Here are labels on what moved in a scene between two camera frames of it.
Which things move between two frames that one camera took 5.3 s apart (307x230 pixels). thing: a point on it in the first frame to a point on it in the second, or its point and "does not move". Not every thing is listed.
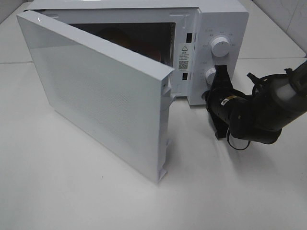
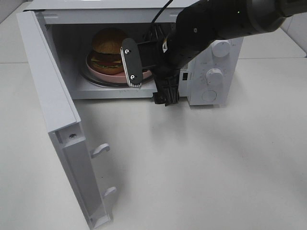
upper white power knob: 220,45 does not move
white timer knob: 210,75 does not move
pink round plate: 156,56 to 118,78
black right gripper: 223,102 to 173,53
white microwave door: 123,103 to 59,111
